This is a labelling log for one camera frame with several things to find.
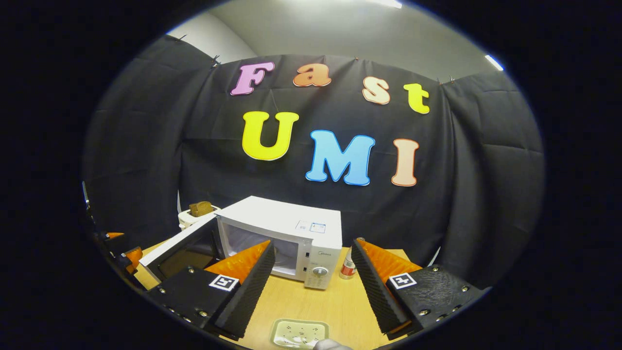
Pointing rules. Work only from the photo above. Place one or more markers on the black backdrop cloth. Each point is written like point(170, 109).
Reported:
point(461, 194)

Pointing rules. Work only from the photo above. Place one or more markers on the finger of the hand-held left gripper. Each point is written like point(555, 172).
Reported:
point(133, 255)
point(112, 236)

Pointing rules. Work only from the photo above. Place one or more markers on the small ceiling light panel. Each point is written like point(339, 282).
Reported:
point(493, 62)

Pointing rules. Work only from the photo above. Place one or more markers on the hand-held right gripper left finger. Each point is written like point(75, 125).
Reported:
point(248, 296)

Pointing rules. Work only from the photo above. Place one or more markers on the white toaster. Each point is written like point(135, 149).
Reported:
point(187, 221)

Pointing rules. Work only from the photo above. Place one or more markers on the large ceiling light panel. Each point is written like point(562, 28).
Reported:
point(391, 3)

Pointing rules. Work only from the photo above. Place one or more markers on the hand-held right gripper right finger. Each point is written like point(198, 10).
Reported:
point(376, 296)

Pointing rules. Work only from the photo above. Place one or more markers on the brown bread slice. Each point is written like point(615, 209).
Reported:
point(200, 209)

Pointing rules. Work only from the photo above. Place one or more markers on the white microwave oven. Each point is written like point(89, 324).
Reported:
point(272, 218)

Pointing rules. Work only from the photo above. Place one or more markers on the clear plastic bottle red label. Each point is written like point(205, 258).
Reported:
point(347, 267)

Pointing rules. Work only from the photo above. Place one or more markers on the pale green square plate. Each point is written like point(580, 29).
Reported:
point(299, 333)

